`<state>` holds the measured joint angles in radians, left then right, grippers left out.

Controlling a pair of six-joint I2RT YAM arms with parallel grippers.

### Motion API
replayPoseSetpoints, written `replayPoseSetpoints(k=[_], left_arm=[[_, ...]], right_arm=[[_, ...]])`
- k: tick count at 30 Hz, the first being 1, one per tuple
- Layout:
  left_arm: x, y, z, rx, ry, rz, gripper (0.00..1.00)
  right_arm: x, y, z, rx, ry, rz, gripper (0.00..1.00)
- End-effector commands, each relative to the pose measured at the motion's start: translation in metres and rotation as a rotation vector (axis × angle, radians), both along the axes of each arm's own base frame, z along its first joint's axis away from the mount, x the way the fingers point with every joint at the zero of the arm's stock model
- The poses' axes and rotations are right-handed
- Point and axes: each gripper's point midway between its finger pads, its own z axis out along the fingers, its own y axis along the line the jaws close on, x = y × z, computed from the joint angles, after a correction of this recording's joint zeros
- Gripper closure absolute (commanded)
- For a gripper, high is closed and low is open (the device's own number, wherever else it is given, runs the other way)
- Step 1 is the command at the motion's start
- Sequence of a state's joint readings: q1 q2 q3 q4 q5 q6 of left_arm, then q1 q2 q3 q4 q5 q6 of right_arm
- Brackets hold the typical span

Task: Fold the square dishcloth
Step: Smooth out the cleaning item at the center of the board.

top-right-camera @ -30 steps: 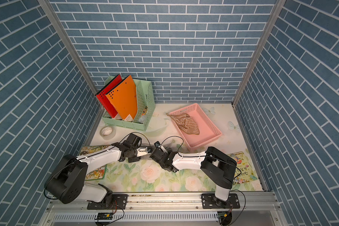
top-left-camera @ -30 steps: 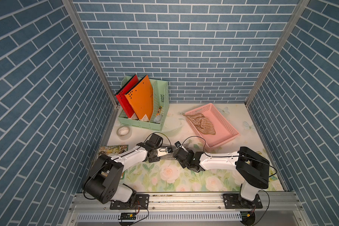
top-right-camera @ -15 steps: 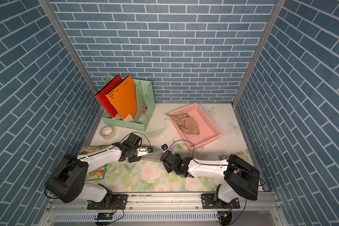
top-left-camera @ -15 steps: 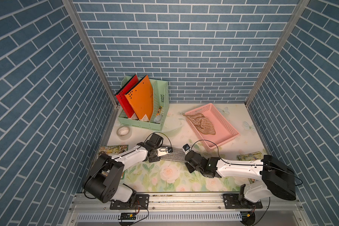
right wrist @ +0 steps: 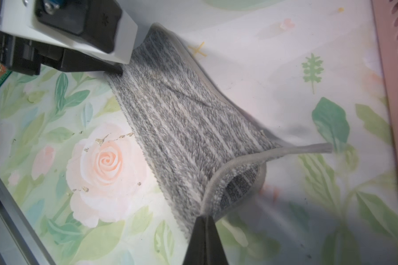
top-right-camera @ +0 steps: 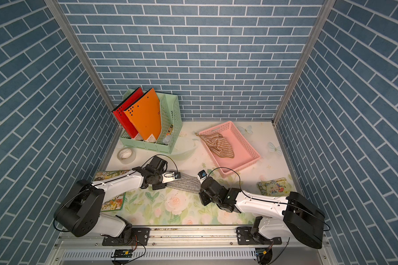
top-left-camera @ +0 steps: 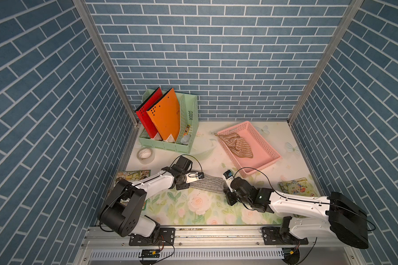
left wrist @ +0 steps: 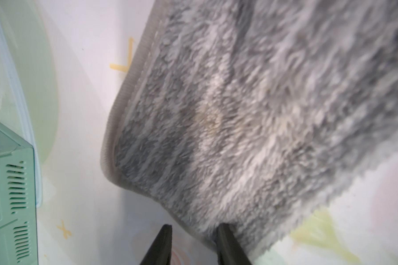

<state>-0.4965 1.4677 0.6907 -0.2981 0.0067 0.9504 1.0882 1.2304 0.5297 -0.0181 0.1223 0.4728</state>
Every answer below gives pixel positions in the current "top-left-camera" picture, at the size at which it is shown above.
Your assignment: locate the grey striped dishcloth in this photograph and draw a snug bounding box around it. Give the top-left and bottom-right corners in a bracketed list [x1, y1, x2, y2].
[190, 175, 227, 194]

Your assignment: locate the brown striped dishcloth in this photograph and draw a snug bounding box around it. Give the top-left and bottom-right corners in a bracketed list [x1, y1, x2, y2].
[215, 132, 254, 159]

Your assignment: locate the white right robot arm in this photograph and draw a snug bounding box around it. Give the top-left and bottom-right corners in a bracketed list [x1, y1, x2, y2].
[223, 171, 369, 249]

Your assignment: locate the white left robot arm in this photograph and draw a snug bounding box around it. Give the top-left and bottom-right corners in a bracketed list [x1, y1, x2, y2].
[97, 155, 204, 240]

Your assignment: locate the clear packing tape roll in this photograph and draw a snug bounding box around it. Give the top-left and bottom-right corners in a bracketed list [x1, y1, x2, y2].
[137, 148, 155, 165]

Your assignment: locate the pink plastic basket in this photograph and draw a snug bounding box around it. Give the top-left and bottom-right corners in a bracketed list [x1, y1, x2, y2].
[217, 121, 281, 177]

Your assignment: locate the left picture book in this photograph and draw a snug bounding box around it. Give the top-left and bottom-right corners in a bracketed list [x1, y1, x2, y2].
[112, 170, 151, 187]

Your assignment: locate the picture book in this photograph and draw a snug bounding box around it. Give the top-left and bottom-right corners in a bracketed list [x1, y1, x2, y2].
[278, 178, 318, 197]
[112, 170, 151, 187]

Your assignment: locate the orange file folder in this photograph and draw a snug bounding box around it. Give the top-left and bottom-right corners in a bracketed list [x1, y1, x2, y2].
[147, 88, 181, 143]

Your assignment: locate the right picture book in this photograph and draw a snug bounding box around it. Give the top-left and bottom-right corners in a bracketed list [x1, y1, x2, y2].
[278, 178, 318, 197]

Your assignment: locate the red file folder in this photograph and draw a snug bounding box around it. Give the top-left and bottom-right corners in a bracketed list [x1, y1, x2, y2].
[135, 87, 164, 139]

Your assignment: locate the green plastic file rack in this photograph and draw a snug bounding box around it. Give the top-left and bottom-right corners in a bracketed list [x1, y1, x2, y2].
[136, 88, 198, 154]

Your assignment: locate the small black controller box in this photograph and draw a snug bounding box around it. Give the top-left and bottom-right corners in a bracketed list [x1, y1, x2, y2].
[139, 250, 160, 259]

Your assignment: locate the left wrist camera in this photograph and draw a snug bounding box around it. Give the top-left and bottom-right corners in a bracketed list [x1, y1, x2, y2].
[186, 172, 204, 183]

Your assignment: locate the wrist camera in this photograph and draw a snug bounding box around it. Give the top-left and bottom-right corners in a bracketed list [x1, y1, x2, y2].
[186, 172, 204, 183]
[223, 170, 234, 192]

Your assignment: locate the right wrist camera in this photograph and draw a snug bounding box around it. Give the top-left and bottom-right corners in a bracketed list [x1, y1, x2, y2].
[223, 170, 234, 192]

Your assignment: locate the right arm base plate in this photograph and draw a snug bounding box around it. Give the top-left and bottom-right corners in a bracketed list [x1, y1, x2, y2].
[261, 226, 309, 246]

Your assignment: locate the white perforated cable duct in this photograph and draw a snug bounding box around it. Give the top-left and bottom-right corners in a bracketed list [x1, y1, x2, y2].
[89, 248, 284, 261]

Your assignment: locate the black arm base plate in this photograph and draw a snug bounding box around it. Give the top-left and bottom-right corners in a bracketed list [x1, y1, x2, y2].
[129, 227, 176, 246]

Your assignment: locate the aluminium frame rail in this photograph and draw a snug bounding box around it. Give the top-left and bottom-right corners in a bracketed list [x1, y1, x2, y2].
[81, 225, 359, 250]

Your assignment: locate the aluminium corner post left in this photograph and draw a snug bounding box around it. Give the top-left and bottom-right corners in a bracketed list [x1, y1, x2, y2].
[73, 0, 139, 127]

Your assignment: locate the aluminium corner post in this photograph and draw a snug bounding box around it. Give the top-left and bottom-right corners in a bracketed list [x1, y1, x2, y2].
[287, 0, 364, 127]
[73, 0, 139, 127]

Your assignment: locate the aluminium corner post right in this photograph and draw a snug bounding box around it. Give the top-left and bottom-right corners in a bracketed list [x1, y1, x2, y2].
[287, 0, 364, 127]

